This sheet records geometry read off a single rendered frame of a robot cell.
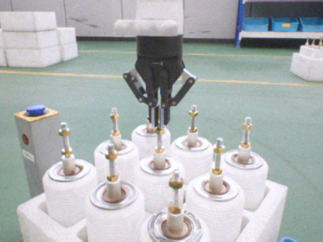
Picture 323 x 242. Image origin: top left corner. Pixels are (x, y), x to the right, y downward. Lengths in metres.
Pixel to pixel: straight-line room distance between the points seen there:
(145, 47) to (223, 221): 0.29
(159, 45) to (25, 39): 2.81
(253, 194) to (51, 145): 0.44
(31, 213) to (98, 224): 0.17
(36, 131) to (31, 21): 2.52
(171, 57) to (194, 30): 5.09
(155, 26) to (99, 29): 5.60
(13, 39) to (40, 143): 2.66
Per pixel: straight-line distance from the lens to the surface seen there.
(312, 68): 2.61
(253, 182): 0.55
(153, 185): 0.50
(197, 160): 0.59
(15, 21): 3.21
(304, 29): 4.98
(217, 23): 5.52
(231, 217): 0.47
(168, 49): 0.43
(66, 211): 0.53
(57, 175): 0.53
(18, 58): 3.26
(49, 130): 0.66
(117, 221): 0.43
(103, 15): 5.93
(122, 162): 0.57
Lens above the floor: 0.52
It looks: 21 degrees down
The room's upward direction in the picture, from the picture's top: straight up
